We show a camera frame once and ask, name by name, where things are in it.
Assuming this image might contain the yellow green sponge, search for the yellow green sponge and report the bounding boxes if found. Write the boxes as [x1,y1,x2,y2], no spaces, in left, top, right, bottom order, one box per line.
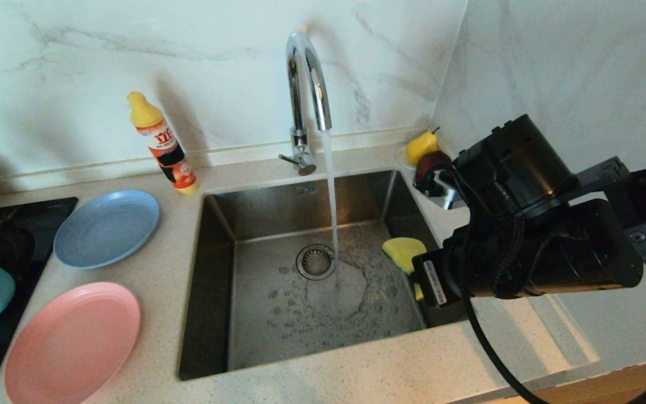
[382,237,427,301]

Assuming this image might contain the chrome gooseneck faucet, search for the chrome gooseneck faucet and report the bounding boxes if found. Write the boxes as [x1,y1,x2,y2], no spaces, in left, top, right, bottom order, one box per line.
[278,32,333,176]

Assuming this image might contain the pink plastic plate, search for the pink plastic plate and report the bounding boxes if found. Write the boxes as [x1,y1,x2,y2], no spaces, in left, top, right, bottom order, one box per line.
[4,282,142,404]

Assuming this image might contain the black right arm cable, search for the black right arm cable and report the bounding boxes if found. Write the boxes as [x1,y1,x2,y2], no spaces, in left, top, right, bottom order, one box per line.
[441,163,646,404]

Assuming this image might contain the stainless steel sink basin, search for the stainless steel sink basin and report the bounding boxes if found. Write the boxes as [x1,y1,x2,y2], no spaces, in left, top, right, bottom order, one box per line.
[178,170,476,381]

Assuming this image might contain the dark red apple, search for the dark red apple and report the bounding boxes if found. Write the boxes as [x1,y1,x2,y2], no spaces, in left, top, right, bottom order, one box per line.
[416,150,453,180]

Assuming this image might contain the black induction cooktop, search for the black induction cooktop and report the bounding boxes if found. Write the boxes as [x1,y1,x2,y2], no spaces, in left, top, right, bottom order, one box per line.
[0,198,79,404]

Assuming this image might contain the wooden cabinet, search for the wooden cabinet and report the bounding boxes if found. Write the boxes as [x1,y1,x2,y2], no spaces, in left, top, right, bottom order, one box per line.
[530,351,646,404]

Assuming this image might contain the small white saucer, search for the small white saucer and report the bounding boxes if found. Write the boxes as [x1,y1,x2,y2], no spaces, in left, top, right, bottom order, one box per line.
[394,145,416,171]

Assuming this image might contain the yellow pear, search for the yellow pear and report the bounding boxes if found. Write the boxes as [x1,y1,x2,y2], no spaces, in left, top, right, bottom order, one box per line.
[405,127,440,166]

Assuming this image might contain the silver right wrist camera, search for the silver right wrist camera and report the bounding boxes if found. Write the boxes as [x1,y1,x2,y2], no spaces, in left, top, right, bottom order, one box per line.
[414,167,464,211]

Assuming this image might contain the blue plastic plate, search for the blue plastic plate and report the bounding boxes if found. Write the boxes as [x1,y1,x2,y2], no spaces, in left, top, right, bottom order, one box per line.
[54,190,161,269]

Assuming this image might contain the yellow-capped orange dish soap bottle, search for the yellow-capped orange dish soap bottle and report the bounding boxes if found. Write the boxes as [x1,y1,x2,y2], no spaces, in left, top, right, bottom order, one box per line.
[127,91,199,195]

